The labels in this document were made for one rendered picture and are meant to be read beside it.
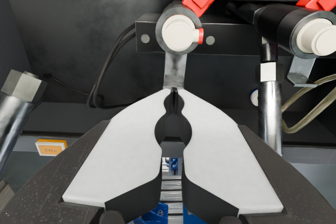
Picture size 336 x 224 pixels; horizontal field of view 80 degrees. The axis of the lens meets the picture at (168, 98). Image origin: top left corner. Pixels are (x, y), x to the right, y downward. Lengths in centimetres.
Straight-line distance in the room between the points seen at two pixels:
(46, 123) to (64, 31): 19
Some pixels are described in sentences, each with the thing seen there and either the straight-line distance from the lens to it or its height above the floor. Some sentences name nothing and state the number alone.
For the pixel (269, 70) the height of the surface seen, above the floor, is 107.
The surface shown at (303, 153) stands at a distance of 45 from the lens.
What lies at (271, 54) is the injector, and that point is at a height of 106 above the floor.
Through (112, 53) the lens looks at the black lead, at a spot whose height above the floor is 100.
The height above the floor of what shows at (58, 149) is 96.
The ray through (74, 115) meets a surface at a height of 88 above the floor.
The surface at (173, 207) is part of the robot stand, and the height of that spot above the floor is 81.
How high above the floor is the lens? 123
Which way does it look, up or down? 61 degrees down
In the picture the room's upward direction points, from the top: 175 degrees counter-clockwise
